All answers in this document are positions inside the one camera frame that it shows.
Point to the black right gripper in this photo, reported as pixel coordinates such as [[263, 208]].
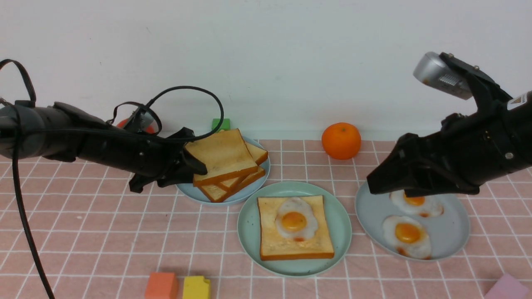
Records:
[[466, 153]]

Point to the green block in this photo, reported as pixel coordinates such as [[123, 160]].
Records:
[[221, 125]]

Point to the mint green plate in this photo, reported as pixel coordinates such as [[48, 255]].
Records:
[[339, 225]]

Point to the orange block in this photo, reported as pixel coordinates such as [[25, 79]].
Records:
[[162, 285]]

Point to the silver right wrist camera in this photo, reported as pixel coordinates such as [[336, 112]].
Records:
[[433, 72]]

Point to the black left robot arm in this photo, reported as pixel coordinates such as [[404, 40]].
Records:
[[64, 133]]

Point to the grey-blue bread plate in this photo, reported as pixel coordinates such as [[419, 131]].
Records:
[[195, 193]]

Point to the grey-blue egg plate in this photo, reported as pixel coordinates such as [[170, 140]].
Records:
[[448, 233]]

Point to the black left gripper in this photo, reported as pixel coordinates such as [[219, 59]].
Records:
[[165, 165]]

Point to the toast slice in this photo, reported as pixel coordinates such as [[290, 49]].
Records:
[[225, 156], [260, 155], [221, 191], [273, 247]]

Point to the red apple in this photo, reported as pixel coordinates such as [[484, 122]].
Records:
[[148, 128]]

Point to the pink foam block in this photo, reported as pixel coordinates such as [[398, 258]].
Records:
[[507, 287]]

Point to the fried egg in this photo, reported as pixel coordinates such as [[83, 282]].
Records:
[[424, 206], [407, 236], [295, 220]]

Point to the yellow block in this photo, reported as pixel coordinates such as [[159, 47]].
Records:
[[196, 287]]

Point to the orange fruit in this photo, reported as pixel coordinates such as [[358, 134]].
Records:
[[341, 141]]

